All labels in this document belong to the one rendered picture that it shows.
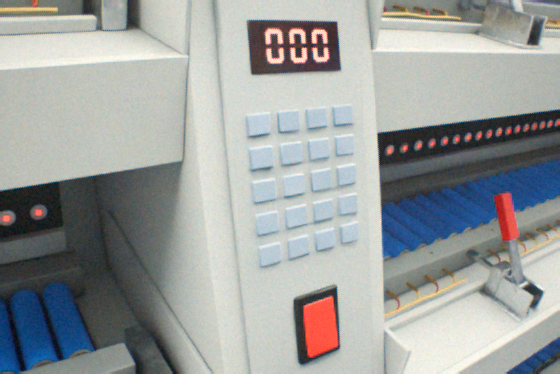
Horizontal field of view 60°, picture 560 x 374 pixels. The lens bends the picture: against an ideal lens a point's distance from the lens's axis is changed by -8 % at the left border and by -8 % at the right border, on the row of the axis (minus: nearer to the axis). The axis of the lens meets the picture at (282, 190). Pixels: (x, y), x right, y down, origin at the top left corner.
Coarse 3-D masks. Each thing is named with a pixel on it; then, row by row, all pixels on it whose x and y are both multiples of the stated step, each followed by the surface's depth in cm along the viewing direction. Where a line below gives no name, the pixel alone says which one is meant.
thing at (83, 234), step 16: (480, 160) 62; (416, 176) 56; (64, 192) 36; (80, 192) 37; (64, 208) 36; (80, 208) 37; (96, 208) 37; (64, 224) 36; (80, 224) 37; (96, 224) 37; (80, 240) 37; (96, 240) 38; (80, 256) 37; (96, 256) 38; (96, 272) 38
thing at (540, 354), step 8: (552, 344) 59; (536, 352) 57; (544, 352) 57; (552, 352) 58; (528, 360) 56; (536, 360) 56; (544, 360) 56; (552, 360) 56; (512, 368) 55; (520, 368) 55; (528, 368) 55; (536, 368) 55; (544, 368) 56; (552, 368) 54
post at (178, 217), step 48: (192, 0) 19; (192, 48) 19; (192, 96) 20; (192, 144) 20; (96, 192) 37; (144, 192) 27; (192, 192) 21; (144, 240) 28; (192, 240) 22; (192, 288) 23; (240, 288) 22; (192, 336) 24; (240, 336) 22; (384, 336) 27
